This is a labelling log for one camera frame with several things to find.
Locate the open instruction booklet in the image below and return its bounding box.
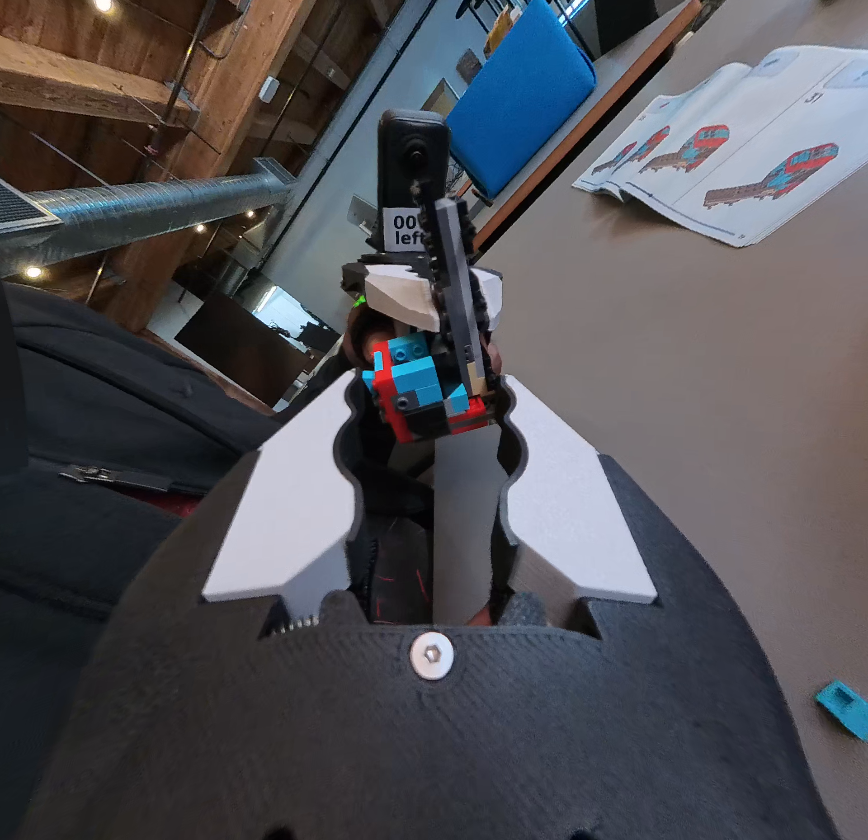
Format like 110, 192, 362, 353
571, 45, 868, 249

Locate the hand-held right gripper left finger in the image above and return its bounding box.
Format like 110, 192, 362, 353
201, 369, 360, 624

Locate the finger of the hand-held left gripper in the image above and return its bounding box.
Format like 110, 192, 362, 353
471, 267, 506, 330
364, 264, 445, 332

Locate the person's left hand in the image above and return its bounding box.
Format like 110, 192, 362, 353
342, 304, 382, 369

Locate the wood-edged white table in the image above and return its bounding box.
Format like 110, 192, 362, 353
468, 0, 703, 254

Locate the grey vent grille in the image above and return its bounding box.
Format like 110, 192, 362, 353
0, 179, 63, 234

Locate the silver ventilation duct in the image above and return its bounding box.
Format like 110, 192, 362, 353
0, 158, 299, 278

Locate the grey desk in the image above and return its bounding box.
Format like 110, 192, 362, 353
434, 0, 868, 840

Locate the blue padded panel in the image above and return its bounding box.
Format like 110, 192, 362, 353
444, 0, 598, 200

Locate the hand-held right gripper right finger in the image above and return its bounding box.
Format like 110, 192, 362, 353
490, 374, 659, 629

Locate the toy brick truck model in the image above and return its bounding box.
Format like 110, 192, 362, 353
361, 179, 506, 444

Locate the small teal brick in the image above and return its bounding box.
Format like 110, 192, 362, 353
814, 679, 868, 742

